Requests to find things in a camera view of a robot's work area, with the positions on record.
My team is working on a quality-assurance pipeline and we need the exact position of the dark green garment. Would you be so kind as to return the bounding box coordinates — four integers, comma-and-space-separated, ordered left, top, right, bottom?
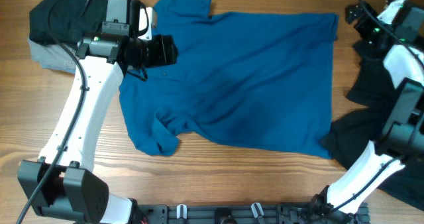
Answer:
320, 40, 423, 210

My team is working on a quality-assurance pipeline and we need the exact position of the blue polo shirt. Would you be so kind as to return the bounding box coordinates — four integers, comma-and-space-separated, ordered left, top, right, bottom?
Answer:
119, 0, 339, 158

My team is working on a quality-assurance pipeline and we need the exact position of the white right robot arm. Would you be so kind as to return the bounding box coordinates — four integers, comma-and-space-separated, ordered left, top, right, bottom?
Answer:
304, 0, 423, 223

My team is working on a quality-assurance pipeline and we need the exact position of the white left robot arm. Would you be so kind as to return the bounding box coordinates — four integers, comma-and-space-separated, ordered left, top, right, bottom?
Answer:
17, 0, 178, 223

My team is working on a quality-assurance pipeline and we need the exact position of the grey folded garment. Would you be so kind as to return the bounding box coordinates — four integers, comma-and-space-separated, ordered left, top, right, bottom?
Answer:
27, 38, 76, 74

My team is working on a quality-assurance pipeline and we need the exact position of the black folded garment on stack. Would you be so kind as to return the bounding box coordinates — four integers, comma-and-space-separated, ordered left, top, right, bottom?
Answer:
29, 0, 108, 49

